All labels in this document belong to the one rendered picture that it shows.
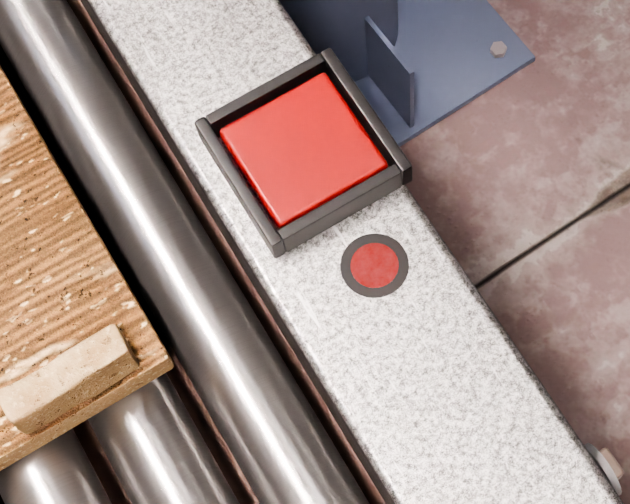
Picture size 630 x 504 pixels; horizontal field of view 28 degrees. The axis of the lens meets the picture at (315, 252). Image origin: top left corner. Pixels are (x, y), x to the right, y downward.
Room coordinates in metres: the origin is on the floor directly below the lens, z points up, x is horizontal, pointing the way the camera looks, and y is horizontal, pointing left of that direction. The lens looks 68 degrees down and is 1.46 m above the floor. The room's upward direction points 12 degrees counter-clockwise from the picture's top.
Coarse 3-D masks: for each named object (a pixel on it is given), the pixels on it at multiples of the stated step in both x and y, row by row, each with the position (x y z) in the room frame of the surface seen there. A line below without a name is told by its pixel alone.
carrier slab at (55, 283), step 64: (0, 128) 0.31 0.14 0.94; (0, 192) 0.27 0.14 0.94; (64, 192) 0.27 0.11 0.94; (0, 256) 0.24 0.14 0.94; (64, 256) 0.23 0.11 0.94; (0, 320) 0.21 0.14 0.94; (64, 320) 0.20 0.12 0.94; (128, 320) 0.20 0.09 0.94; (0, 384) 0.18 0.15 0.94; (128, 384) 0.17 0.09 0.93; (0, 448) 0.15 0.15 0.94
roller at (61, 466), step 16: (48, 448) 0.15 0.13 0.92; (64, 448) 0.15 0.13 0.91; (80, 448) 0.15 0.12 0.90; (16, 464) 0.15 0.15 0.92; (32, 464) 0.15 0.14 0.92; (48, 464) 0.14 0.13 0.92; (64, 464) 0.14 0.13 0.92; (80, 464) 0.14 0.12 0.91; (0, 480) 0.14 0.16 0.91; (16, 480) 0.14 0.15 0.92; (32, 480) 0.14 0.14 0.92; (48, 480) 0.14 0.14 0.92; (64, 480) 0.14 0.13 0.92; (80, 480) 0.14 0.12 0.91; (96, 480) 0.14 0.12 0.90; (16, 496) 0.13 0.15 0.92; (32, 496) 0.13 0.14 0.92; (48, 496) 0.13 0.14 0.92; (64, 496) 0.13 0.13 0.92; (80, 496) 0.13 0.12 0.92; (96, 496) 0.13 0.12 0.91
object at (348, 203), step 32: (320, 64) 0.31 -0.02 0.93; (256, 96) 0.30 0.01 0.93; (352, 96) 0.29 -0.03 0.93; (384, 128) 0.27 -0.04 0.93; (224, 160) 0.27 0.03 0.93; (352, 192) 0.24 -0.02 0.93; (384, 192) 0.24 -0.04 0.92; (256, 224) 0.23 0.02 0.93; (288, 224) 0.23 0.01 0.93; (320, 224) 0.23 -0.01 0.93
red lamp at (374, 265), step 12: (360, 252) 0.21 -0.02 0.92; (372, 252) 0.21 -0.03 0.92; (384, 252) 0.21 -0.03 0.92; (360, 264) 0.21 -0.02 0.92; (372, 264) 0.21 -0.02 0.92; (384, 264) 0.21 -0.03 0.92; (396, 264) 0.20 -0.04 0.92; (360, 276) 0.20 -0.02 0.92; (372, 276) 0.20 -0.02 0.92; (384, 276) 0.20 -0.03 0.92
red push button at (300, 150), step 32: (288, 96) 0.30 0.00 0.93; (320, 96) 0.29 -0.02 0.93; (224, 128) 0.29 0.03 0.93; (256, 128) 0.28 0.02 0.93; (288, 128) 0.28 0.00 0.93; (320, 128) 0.27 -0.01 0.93; (352, 128) 0.27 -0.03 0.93; (256, 160) 0.27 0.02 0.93; (288, 160) 0.26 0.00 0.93; (320, 160) 0.26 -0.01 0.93; (352, 160) 0.26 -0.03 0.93; (384, 160) 0.25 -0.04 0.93; (256, 192) 0.25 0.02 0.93; (288, 192) 0.25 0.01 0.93; (320, 192) 0.24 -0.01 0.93
